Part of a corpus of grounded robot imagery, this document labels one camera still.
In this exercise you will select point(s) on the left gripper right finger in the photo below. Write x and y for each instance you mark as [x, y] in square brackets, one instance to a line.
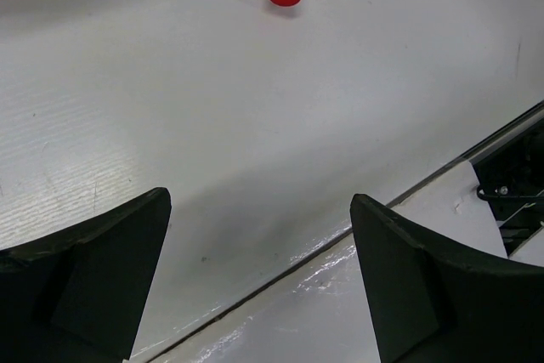
[433, 299]

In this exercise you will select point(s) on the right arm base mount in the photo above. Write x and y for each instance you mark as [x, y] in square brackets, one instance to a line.
[511, 182]

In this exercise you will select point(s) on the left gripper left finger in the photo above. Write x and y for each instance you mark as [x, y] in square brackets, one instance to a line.
[78, 295]

